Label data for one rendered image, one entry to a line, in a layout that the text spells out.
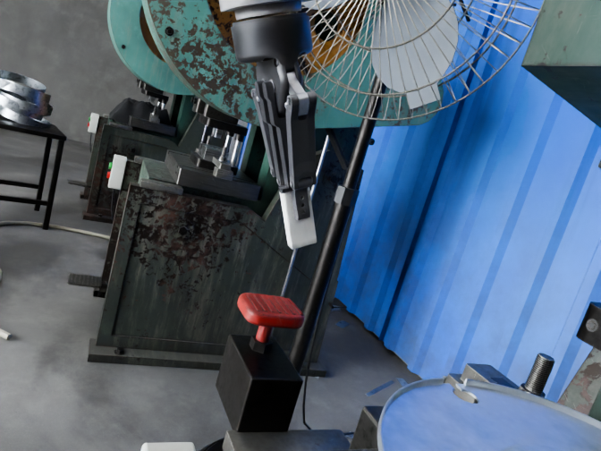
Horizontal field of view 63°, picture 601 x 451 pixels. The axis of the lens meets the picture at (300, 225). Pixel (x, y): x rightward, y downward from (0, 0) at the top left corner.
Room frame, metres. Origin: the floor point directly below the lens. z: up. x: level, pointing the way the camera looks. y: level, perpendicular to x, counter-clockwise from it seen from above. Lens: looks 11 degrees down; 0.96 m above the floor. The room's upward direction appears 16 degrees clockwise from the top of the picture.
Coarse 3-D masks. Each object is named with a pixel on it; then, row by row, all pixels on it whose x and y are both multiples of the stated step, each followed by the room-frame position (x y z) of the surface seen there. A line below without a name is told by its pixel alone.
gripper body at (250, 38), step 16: (272, 16) 0.46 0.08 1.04; (288, 16) 0.46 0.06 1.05; (304, 16) 0.48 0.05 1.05; (240, 32) 0.47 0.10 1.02; (256, 32) 0.46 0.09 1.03; (272, 32) 0.46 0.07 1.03; (288, 32) 0.46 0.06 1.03; (304, 32) 0.48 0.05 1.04; (240, 48) 0.47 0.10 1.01; (256, 48) 0.46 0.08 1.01; (272, 48) 0.46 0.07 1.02; (288, 48) 0.46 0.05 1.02; (304, 48) 0.48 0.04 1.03; (272, 64) 0.48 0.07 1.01; (288, 64) 0.47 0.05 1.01; (272, 80) 0.48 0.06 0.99
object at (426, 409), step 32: (416, 384) 0.38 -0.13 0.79; (448, 384) 0.40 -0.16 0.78; (480, 384) 0.42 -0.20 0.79; (384, 416) 0.32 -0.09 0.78; (416, 416) 0.33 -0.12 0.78; (448, 416) 0.35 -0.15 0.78; (480, 416) 0.36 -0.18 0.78; (512, 416) 0.38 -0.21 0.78; (544, 416) 0.40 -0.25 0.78; (576, 416) 0.41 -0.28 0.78; (384, 448) 0.27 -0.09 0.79; (416, 448) 0.29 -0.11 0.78; (448, 448) 0.30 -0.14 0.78; (480, 448) 0.32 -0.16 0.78; (512, 448) 0.32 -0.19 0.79; (544, 448) 0.33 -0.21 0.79; (576, 448) 0.36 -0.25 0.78
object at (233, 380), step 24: (240, 336) 0.54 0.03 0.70; (240, 360) 0.49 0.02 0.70; (264, 360) 0.50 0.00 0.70; (288, 360) 0.52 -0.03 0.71; (216, 384) 0.54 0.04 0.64; (240, 384) 0.48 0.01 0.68; (264, 384) 0.46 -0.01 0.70; (288, 384) 0.48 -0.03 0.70; (240, 408) 0.46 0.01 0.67; (264, 408) 0.47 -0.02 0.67; (288, 408) 0.48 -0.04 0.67
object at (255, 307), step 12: (240, 300) 0.52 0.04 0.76; (252, 300) 0.52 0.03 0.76; (264, 300) 0.53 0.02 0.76; (276, 300) 0.54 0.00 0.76; (288, 300) 0.56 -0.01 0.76; (252, 312) 0.49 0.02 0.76; (264, 312) 0.50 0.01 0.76; (276, 312) 0.51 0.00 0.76; (288, 312) 0.52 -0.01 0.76; (300, 312) 0.53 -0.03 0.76; (264, 324) 0.49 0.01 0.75; (276, 324) 0.50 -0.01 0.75; (288, 324) 0.51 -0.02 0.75; (300, 324) 0.52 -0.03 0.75; (264, 336) 0.52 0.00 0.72
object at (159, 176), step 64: (192, 0) 1.41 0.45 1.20; (192, 64) 1.43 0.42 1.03; (256, 64) 1.57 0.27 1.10; (256, 128) 2.11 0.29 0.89; (320, 128) 1.60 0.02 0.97; (128, 192) 1.60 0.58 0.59; (192, 192) 1.73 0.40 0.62; (256, 192) 1.80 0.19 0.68; (320, 192) 1.85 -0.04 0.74; (128, 256) 1.60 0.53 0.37; (192, 256) 1.69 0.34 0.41; (256, 256) 1.79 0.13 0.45; (128, 320) 1.62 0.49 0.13; (192, 320) 1.72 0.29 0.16; (320, 320) 1.92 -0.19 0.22
